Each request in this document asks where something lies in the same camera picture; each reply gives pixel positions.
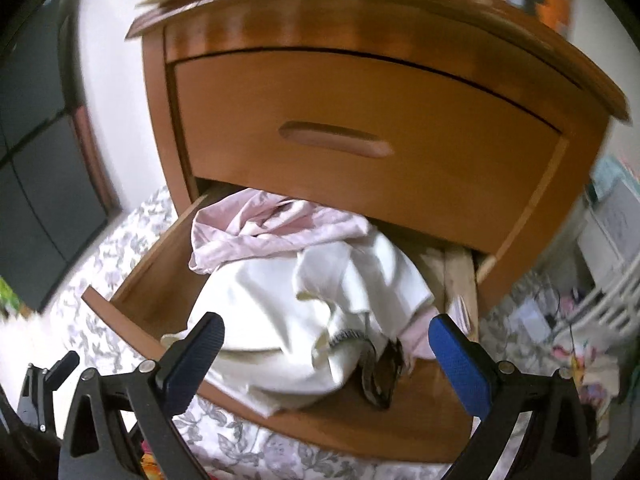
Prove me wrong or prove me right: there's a wooden nightstand with drawers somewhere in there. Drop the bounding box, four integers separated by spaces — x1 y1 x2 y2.
165 50 571 281

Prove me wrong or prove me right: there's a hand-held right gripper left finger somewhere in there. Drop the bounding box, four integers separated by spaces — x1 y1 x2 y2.
59 311 226 480

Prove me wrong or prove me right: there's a colourful printed cloth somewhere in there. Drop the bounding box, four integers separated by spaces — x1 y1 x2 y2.
550 330 623 441

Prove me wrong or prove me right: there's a pink garment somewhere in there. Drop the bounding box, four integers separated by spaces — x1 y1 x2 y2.
189 187 383 276

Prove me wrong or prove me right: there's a teal cloth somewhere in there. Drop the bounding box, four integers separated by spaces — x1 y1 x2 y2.
590 155 632 201

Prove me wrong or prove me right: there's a wooden drawer with carved handle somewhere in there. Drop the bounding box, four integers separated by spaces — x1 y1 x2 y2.
81 182 496 463

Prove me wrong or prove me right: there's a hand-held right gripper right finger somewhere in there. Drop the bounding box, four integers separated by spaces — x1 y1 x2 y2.
427 312 593 480

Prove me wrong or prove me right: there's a white plastic rack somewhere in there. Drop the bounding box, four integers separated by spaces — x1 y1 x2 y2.
575 175 640 331

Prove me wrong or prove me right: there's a white garment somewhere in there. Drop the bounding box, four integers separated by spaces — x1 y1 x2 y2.
161 232 436 418

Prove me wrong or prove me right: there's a grey floral blanket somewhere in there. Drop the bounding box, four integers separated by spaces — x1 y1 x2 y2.
47 185 621 480

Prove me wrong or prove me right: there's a green printed box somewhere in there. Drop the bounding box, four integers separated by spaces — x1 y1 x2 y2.
0 275 23 317

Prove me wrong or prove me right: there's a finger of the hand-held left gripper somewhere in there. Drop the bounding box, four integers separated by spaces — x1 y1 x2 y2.
17 350 81 433

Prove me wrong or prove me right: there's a dark patterned cloth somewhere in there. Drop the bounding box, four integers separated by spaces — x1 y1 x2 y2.
360 337 406 408

